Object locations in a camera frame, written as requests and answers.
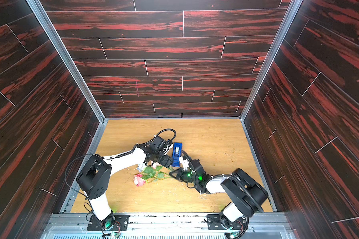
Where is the pink artificial flower bouquet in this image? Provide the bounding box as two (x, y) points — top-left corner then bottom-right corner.
(133, 162), (175, 187)

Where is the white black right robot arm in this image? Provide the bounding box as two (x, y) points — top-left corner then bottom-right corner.
(169, 159), (268, 229)

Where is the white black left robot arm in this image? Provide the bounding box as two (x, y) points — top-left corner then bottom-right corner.
(76, 128), (176, 229)

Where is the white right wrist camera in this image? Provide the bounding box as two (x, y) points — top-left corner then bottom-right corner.
(179, 157), (189, 171)

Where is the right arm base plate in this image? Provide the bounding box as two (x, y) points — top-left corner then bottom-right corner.
(204, 214), (249, 230)

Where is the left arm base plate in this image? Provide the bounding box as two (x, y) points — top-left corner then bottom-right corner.
(87, 214), (130, 232)

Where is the aluminium front rail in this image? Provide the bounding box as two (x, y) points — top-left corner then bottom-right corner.
(41, 213), (297, 239)

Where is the aluminium left corner post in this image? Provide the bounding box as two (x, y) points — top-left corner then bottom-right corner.
(26, 0), (106, 124)

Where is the aluminium corner post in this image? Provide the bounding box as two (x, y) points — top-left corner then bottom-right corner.
(26, 0), (106, 124)
(240, 0), (303, 126)

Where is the aluminium right corner post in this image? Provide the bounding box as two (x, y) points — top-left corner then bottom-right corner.
(240, 0), (303, 126)

